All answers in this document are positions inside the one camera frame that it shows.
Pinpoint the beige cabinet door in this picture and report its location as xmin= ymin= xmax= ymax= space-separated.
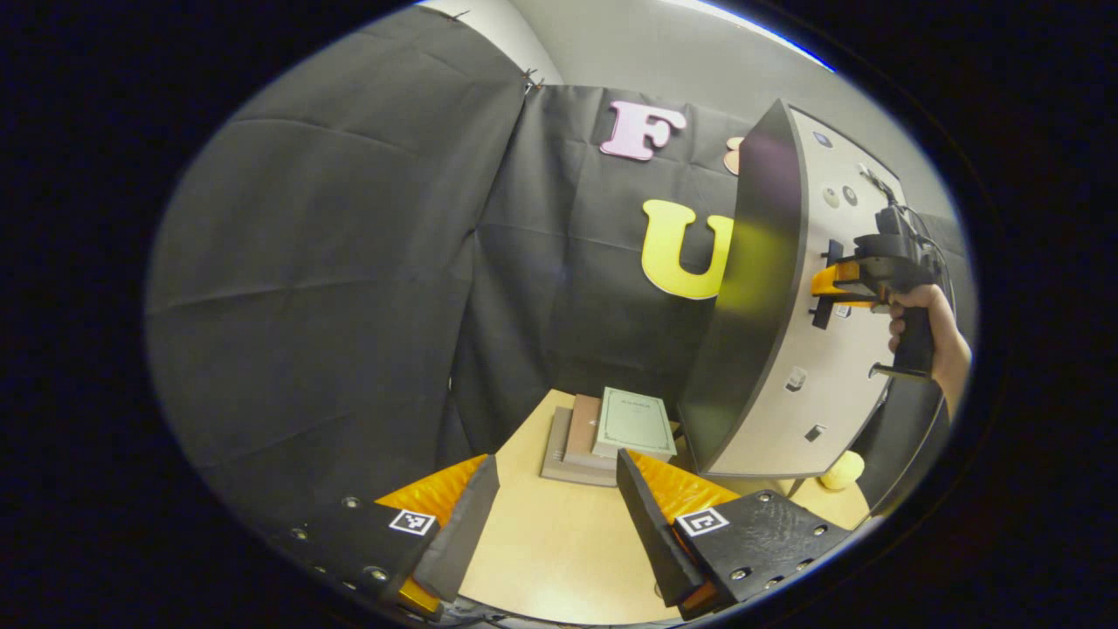
xmin=706 ymin=105 xmax=931 ymax=479

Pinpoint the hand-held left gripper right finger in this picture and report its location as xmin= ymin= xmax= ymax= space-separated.
xmin=616 ymin=450 xmax=854 ymax=621

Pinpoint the grey cabinet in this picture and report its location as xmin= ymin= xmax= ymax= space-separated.
xmin=677 ymin=99 xmax=931 ymax=480

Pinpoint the black cabinet door handle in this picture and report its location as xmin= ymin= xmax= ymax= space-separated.
xmin=812 ymin=240 xmax=848 ymax=331

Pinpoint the black backdrop cloth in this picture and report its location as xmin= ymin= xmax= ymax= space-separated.
xmin=144 ymin=9 xmax=975 ymax=525

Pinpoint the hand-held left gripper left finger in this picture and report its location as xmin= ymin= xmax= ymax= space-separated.
xmin=271 ymin=454 xmax=500 ymax=618

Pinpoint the yellow plush toy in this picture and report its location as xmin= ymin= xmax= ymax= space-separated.
xmin=818 ymin=450 xmax=866 ymax=491

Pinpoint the brown hardcover book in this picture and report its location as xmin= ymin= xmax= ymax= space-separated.
xmin=563 ymin=394 xmax=605 ymax=468

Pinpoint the grey-brown hardcover book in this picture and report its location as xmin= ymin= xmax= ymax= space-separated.
xmin=540 ymin=406 xmax=621 ymax=487

